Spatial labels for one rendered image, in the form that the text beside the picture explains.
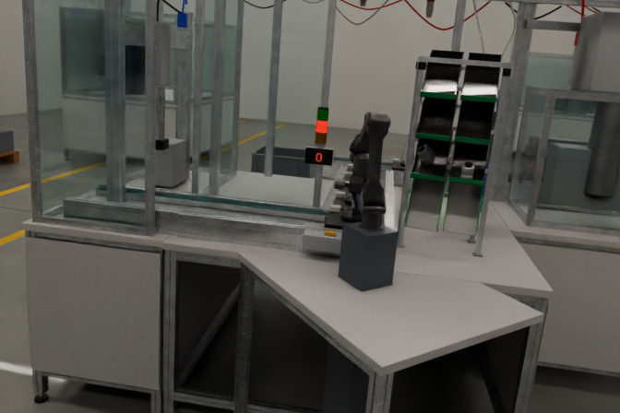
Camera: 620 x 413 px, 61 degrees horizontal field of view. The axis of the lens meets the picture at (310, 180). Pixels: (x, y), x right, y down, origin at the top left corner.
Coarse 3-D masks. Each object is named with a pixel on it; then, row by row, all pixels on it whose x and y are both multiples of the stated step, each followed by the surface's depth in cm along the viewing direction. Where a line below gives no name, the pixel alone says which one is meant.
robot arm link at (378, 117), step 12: (372, 120) 180; (384, 120) 180; (372, 132) 181; (384, 132) 181; (372, 144) 181; (372, 156) 182; (372, 168) 182; (372, 180) 183; (372, 192) 182; (372, 204) 183
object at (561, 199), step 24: (528, 120) 296; (552, 120) 261; (576, 120) 259; (600, 120) 258; (528, 144) 291; (552, 144) 264; (576, 144) 262; (528, 168) 286; (552, 168) 266; (576, 168) 264; (528, 192) 281; (552, 192) 269; (576, 192) 267; (552, 216) 271; (576, 216) 269; (600, 216) 268
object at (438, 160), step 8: (424, 144) 229; (432, 144) 229; (440, 144) 228; (448, 144) 228; (416, 152) 218; (440, 152) 224; (448, 152) 214; (416, 160) 220; (440, 160) 219; (416, 168) 216; (424, 168) 215; (432, 168) 215; (440, 168) 215; (416, 176) 210; (424, 176) 209; (432, 176) 208; (440, 176) 210
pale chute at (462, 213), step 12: (456, 192) 221; (468, 192) 220; (480, 192) 219; (456, 204) 218; (468, 204) 217; (480, 204) 211; (456, 216) 214; (468, 216) 214; (444, 228) 212; (456, 228) 212; (468, 228) 211
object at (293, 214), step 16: (208, 208) 242; (224, 208) 243; (240, 208) 241; (256, 208) 240; (272, 208) 239; (288, 208) 241; (304, 208) 240; (320, 208) 240; (304, 224) 230; (320, 224) 232
